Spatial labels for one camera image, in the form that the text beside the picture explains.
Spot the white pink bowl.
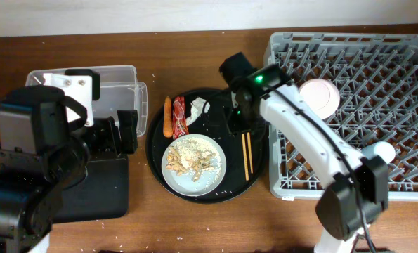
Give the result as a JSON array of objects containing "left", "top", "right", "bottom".
[{"left": 299, "top": 79, "right": 340, "bottom": 119}]

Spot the light blue cup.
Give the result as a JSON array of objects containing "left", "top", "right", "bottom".
[{"left": 361, "top": 141, "right": 396, "bottom": 164}]

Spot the wooden chopstick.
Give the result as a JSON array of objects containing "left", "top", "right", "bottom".
[
  {"left": 241, "top": 134, "right": 249, "bottom": 181},
  {"left": 245, "top": 131, "right": 254, "bottom": 174}
]

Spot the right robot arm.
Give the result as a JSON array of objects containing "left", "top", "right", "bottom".
[{"left": 219, "top": 59, "right": 396, "bottom": 252}]

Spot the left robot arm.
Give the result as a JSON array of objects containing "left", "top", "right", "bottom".
[{"left": 0, "top": 86, "right": 138, "bottom": 252}]

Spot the grey dishwasher rack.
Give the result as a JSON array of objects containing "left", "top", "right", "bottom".
[{"left": 263, "top": 32, "right": 418, "bottom": 202}]

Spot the clear plastic bin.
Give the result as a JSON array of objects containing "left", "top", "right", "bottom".
[{"left": 25, "top": 65, "right": 148, "bottom": 136}]

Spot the round black tray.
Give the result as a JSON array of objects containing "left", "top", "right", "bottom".
[{"left": 146, "top": 89, "right": 269, "bottom": 204}]

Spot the orange carrot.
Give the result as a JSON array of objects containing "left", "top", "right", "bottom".
[{"left": 163, "top": 96, "right": 173, "bottom": 138}]

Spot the crumpled white tissue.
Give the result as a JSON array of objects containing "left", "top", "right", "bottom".
[{"left": 186, "top": 97, "right": 210, "bottom": 126}]

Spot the red snack wrapper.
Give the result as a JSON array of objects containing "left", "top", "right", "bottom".
[{"left": 173, "top": 96, "right": 189, "bottom": 140}]

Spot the black rectangular tray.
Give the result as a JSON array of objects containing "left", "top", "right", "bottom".
[{"left": 53, "top": 155, "right": 129, "bottom": 223}]

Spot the grey plate with food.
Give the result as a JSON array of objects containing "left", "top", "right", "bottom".
[{"left": 161, "top": 134, "right": 227, "bottom": 197}]

